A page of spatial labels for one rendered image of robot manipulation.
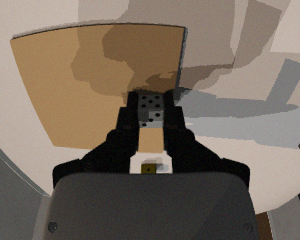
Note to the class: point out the tan mat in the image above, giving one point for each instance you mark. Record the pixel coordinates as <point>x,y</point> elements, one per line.
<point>78,77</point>

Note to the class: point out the yellow die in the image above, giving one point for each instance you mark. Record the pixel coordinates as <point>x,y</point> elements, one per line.
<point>148,168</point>

